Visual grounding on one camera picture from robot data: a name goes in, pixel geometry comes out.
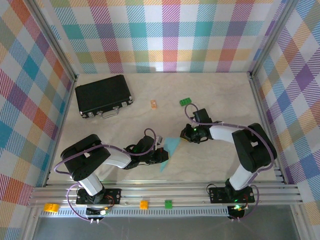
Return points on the light blue paper sheet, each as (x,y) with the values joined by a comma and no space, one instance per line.
(172,145)

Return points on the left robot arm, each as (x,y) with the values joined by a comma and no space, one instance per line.
(85,160)

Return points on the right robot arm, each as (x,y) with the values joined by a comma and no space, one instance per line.
(252,150)

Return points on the green toy brick square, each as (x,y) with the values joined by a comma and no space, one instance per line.
(168,204)

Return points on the green toy brick long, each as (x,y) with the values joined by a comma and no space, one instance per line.
(185,101)

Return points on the small orange connector piece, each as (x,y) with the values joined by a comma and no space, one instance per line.
(153,104)

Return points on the orange toy brick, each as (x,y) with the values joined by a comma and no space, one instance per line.
(144,204)

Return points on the small circuit board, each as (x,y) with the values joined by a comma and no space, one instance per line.
(237,208)
(103,212)

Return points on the black carrying case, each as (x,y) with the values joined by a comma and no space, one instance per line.
(103,96)

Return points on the yellow toy brick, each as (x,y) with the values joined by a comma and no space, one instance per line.
(51,207)

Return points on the wide aluminium base rail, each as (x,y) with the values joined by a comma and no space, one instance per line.
(155,192)

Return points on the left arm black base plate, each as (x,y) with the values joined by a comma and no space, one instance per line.
(113,196)

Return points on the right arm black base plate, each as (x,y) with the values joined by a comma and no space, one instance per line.
(217,195)

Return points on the aluminium side rail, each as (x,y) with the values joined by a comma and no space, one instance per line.
(61,120)
(262,105)

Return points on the aluminium frame post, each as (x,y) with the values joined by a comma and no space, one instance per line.
(53,40)
(272,40)

